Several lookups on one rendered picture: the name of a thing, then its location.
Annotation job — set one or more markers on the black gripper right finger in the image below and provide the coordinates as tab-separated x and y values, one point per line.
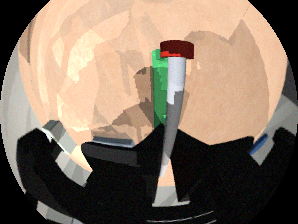
192	160

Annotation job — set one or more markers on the grey tapered pin with dark red cap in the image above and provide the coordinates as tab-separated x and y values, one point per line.
177	52

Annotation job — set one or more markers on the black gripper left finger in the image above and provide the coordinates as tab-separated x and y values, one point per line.
143	161

